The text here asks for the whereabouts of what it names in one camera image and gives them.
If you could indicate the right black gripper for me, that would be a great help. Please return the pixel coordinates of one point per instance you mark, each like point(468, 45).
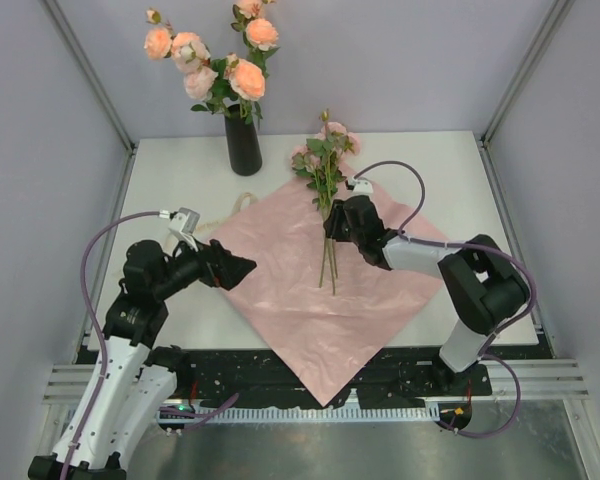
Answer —
point(332, 224)

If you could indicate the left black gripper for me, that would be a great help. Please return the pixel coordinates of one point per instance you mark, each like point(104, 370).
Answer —
point(218, 265)

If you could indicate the cream gold-lettered ribbon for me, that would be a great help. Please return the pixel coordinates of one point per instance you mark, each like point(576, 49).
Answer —
point(213, 215)

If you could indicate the pink flower bunch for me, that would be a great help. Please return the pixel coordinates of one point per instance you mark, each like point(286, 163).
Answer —
point(318, 161)

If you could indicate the purple wrapping paper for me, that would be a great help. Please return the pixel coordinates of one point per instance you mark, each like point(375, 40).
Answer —
point(294, 303)

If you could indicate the peach rose stem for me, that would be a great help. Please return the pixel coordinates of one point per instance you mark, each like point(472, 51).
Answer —
point(248, 85)
point(185, 49)
point(259, 35)

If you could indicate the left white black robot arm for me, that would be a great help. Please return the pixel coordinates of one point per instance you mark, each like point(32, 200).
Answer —
point(133, 377)

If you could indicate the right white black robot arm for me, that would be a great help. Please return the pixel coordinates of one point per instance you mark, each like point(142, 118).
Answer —
point(485, 285)

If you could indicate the black conical vase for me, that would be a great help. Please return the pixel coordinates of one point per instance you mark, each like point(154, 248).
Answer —
point(242, 142)

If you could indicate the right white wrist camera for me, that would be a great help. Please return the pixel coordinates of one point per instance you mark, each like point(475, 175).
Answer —
point(358, 186)

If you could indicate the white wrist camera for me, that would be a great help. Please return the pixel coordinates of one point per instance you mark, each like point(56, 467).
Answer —
point(358, 186)
point(182, 225)

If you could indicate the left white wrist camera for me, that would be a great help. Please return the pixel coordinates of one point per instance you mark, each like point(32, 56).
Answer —
point(182, 225)

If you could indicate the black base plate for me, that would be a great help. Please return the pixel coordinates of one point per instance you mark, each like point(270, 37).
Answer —
point(261, 378)

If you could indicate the white slotted cable duct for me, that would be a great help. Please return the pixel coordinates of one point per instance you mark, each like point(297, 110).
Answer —
point(347, 414)

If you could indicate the aluminium front rail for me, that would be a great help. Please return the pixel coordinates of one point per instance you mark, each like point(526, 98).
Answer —
point(540, 380)

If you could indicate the left aluminium frame post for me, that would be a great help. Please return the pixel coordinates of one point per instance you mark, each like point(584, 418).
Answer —
point(71, 41)

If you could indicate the aluminium frame post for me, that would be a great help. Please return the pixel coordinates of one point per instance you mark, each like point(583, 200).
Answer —
point(540, 42)
point(71, 41)

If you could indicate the right aluminium frame post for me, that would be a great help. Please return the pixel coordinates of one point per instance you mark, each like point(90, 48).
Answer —
point(540, 42)

